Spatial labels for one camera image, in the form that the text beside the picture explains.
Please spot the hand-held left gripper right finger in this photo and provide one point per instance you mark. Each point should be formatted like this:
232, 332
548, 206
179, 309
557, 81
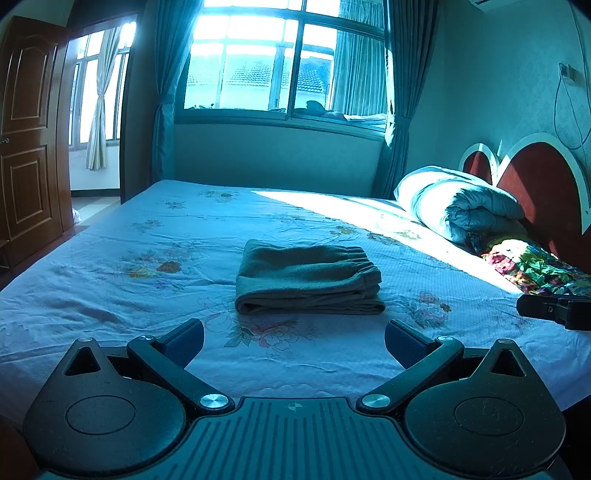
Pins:
406, 341

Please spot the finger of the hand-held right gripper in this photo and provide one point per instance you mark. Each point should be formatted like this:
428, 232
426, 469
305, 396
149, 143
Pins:
545, 307

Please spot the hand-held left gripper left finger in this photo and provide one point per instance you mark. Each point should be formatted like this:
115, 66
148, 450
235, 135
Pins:
184, 341

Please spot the grey-green pants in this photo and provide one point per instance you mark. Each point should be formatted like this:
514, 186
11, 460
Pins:
304, 277

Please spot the colourful floral pillow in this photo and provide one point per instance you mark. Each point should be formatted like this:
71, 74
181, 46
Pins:
531, 265

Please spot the bed with floral sheet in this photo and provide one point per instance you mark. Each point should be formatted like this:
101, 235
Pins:
138, 286

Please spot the red and white headboard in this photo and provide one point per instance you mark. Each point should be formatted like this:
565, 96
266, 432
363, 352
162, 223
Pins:
540, 175

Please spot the rolled grey quilt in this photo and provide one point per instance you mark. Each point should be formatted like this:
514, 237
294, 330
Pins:
461, 203

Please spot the tied white curtain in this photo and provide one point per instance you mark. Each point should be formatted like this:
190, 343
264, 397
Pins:
99, 115

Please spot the dark object on window sill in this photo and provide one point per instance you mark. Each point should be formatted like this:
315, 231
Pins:
318, 110

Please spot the teal curtain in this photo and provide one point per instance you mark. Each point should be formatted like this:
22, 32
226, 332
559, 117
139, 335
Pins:
411, 92
168, 69

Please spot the brown wooden door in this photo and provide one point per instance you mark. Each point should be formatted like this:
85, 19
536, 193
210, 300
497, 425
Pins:
27, 138

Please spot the sheer white curtain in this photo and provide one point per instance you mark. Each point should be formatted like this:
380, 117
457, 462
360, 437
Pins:
355, 74

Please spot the side room window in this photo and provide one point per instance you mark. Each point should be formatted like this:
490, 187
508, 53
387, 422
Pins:
85, 83

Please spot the large bedroom window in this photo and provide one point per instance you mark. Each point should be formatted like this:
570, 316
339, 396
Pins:
258, 55

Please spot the white air conditioner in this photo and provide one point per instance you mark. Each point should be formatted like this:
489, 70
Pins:
487, 3

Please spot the wall socket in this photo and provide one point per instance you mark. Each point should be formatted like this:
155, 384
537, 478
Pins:
568, 71

